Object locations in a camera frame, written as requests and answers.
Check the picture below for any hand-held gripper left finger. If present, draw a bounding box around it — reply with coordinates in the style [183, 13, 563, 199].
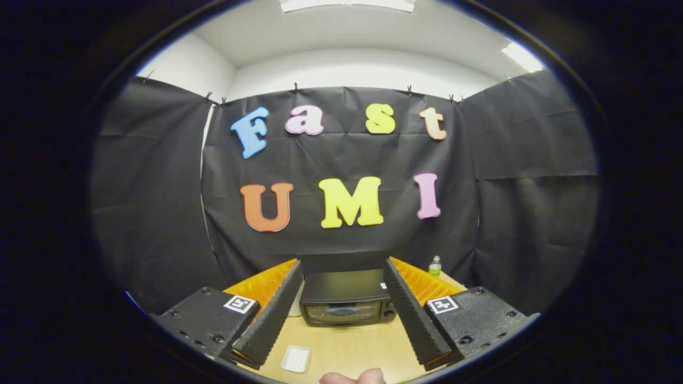
[154, 259, 304, 370]

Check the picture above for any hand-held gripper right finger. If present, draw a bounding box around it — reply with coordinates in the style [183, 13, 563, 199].
[382, 257, 541, 372]

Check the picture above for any black toaster oven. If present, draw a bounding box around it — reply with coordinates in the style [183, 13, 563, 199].
[299, 268, 398, 327]

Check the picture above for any white rectangular tray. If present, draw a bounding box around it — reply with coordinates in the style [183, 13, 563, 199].
[281, 345, 312, 374]

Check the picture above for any small ceiling light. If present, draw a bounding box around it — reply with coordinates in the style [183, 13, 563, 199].
[501, 42, 545, 73]

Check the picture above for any long ceiling light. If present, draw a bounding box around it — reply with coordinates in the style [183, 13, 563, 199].
[279, 0, 416, 13]

